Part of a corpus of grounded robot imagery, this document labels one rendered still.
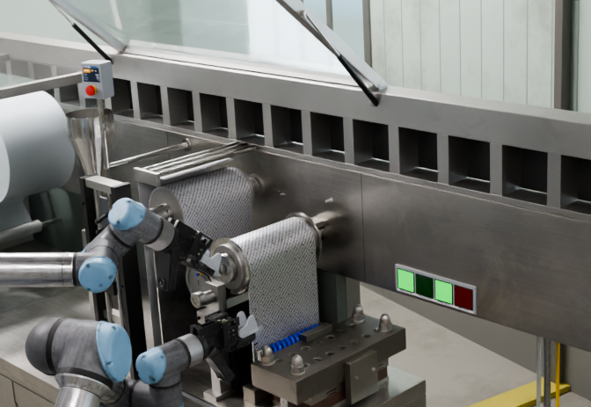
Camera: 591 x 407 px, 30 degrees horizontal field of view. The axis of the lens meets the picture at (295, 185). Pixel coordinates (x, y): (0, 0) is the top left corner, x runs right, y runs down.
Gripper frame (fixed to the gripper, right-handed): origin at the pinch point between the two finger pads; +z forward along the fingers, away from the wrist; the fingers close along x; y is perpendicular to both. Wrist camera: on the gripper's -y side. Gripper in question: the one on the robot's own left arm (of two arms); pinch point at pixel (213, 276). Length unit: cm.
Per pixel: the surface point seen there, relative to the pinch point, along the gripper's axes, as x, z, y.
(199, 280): 11.5, 6.8, -1.2
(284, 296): -7.7, 18.2, 3.8
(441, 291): -43, 31, 19
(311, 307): -7.8, 29.3, 5.2
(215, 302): 1.1, 5.3, -5.3
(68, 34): 330, 130, 121
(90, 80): 54, -23, 37
